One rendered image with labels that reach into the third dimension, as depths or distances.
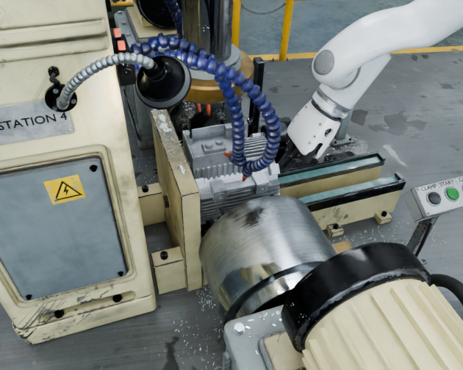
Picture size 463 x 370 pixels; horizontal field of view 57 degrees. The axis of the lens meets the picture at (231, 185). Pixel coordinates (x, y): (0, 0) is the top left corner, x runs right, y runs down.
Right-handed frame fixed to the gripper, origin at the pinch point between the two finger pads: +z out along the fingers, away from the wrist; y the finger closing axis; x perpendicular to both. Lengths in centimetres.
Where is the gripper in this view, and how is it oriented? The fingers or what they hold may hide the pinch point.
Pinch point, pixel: (286, 162)
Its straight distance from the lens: 100.6
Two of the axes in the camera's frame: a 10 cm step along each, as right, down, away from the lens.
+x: -8.0, -1.8, -5.7
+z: -5.0, 7.2, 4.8
